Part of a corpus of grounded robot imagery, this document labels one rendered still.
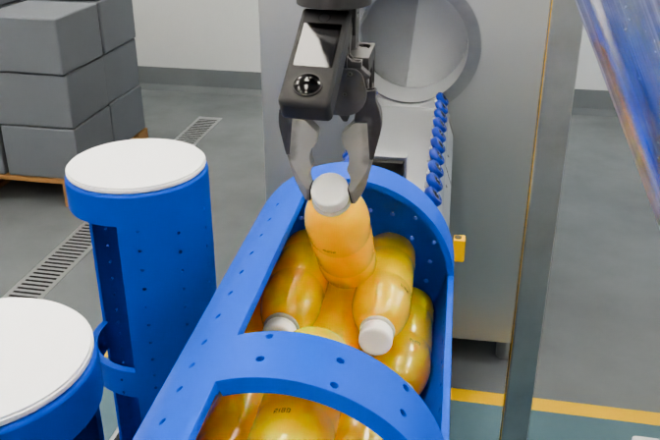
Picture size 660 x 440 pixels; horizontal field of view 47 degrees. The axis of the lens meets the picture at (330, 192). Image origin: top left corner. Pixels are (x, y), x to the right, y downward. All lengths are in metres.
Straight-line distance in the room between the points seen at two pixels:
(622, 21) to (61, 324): 0.95
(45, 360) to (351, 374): 0.49
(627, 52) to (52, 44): 3.54
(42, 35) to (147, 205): 2.31
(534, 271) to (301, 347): 1.11
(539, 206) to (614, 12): 1.42
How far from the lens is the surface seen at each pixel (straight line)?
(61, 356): 1.04
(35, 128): 3.91
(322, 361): 0.65
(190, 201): 1.53
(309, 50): 0.69
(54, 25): 3.68
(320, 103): 0.65
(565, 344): 2.91
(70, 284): 3.30
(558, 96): 1.57
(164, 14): 5.71
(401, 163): 1.45
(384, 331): 0.88
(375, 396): 0.64
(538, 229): 1.67
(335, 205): 0.77
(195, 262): 1.59
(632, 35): 0.23
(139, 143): 1.70
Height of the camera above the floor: 1.62
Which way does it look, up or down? 24 degrees down
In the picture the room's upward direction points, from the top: straight up
